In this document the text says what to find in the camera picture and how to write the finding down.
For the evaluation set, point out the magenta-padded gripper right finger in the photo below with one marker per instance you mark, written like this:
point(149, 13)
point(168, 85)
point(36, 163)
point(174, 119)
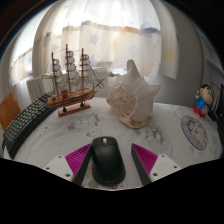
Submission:
point(147, 160)

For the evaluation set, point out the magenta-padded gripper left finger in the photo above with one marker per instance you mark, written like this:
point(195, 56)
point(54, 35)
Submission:
point(76, 159)

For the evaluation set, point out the black computer mouse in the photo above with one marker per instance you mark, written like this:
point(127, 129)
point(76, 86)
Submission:
point(108, 160)

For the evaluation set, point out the round purple mouse pad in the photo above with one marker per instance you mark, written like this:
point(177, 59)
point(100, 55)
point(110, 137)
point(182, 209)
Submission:
point(194, 132)

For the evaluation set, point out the white printed tablecloth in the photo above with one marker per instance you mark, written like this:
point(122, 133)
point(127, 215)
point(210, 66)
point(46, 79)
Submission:
point(80, 130)

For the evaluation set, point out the black keyboard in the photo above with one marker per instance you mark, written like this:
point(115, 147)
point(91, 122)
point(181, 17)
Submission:
point(25, 125)

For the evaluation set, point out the large white conch shell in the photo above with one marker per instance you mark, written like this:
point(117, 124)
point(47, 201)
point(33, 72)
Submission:
point(133, 100)

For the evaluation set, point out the wooden model sailing ship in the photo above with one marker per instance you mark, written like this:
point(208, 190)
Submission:
point(70, 97)

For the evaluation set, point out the cartoon boy figurine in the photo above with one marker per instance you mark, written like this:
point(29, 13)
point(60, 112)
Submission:
point(202, 101)

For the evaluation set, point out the white radiator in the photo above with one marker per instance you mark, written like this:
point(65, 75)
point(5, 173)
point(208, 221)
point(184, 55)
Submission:
point(36, 88)

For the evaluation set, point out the brown wooden chair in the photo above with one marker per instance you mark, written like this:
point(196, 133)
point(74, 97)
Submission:
point(8, 110)

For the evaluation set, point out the black monitor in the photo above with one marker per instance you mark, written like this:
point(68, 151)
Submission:
point(220, 113)

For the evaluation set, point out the white shelf unit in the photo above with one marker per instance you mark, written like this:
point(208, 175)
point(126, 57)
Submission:
point(215, 56)

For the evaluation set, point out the white star-print curtain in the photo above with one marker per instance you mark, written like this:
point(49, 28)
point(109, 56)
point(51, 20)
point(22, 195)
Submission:
point(110, 36)

